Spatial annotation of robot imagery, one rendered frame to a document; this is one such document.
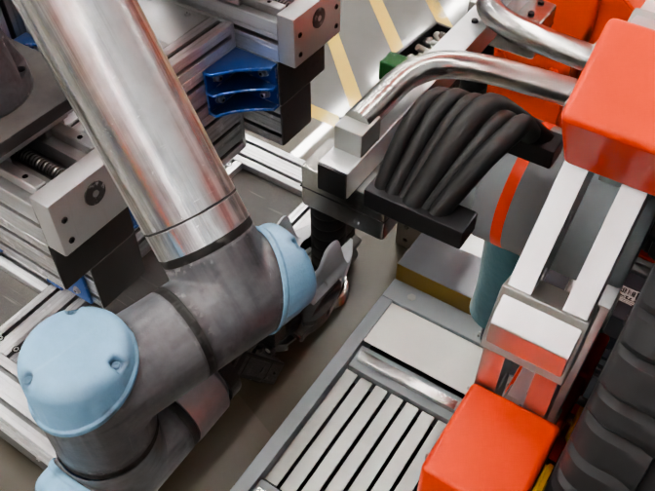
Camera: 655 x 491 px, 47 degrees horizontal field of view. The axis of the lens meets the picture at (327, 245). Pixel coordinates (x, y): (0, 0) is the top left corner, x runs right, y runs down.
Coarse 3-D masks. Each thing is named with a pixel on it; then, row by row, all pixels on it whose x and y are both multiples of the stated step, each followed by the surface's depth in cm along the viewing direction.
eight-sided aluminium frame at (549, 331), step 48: (576, 192) 53; (624, 192) 52; (528, 240) 54; (624, 240) 52; (528, 288) 54; (576, 288) 53; (528, 336) 54; (576, 336) 53; (480, 384) 61; (528, 384) 91
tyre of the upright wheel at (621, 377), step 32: (640, 320) 47; (640, 352) 46; (608, 384) 48; (640, 384) 47; (608, 416) 48; (640, 416) 48; (576, 448) 51; (608, 448) 49; (640, 448) 48; (576, 480) 52; (608, 480) 51; (640, 480) 49
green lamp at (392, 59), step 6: (390, 54) 131; (396, 54) 131; (384, 60) 129; (390, 60) 129; (396, 60) 129; (402, 60) 129; (384, 66) 129; (390, 66) 129; (378, 72) 131; (384, 72) 130; (378, 78) 132
